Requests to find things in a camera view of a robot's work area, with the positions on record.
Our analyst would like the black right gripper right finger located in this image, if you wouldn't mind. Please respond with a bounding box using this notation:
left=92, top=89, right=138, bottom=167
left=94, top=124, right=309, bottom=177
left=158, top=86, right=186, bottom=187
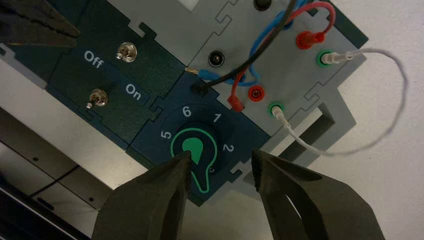
left=251, top=149, right=387, bottom=240

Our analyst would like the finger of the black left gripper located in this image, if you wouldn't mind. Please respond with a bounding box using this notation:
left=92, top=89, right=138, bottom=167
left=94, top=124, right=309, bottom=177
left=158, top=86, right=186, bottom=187
left=0, top=14, right=79, bottom=48
left=0, top=0, right=81, bottom=37

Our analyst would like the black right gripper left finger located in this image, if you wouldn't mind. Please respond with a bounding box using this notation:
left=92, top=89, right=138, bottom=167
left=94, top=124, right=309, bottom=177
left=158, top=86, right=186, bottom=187
left=92, top=152, right=193, bottom=240

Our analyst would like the red banana plug wire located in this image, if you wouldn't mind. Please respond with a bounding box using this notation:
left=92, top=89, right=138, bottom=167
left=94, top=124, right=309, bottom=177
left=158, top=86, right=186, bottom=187
left=227, top=0, right=337, bottom=113

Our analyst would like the teal rotary knob green pointer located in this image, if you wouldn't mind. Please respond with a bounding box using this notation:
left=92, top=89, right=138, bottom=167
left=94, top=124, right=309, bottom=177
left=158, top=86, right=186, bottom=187
left=170, top=127, right=220, bottom=195

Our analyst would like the grey and teal control box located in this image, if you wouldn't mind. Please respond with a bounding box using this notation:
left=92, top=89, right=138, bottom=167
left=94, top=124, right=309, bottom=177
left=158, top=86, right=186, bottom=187
left=0, top=0, right=369, bottom=208

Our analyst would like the metal toggle switch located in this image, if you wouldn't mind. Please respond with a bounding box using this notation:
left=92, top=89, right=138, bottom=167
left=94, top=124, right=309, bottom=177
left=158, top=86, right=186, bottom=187
left=85, top=88, right=110, bottom=110
left=115, top=41, right=139, bottom=64

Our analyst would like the grey metal frame plate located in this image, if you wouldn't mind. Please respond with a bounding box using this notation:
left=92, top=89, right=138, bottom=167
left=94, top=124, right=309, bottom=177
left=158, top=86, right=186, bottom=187
left=0, top=107, right=115, bottom=210

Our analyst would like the black banana plug wire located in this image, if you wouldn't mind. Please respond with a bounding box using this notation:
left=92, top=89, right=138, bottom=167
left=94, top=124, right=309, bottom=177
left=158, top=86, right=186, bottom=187
left=191, top=0, right=299, bottom=97

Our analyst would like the black table edge rail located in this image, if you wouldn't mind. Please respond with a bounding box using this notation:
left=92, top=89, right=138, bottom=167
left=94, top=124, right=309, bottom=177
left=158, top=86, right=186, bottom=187
left=0, top=185, right=92, bottom=240

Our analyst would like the blue banana plug wire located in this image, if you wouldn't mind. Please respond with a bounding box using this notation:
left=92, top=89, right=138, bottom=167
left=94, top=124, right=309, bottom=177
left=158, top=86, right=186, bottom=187
left=184, top=0, right=311, bottom=88

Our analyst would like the white banana plug wire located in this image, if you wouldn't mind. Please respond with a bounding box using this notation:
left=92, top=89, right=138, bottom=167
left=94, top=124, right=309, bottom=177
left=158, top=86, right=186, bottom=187
left=269, top=47, right=408, bottom=157

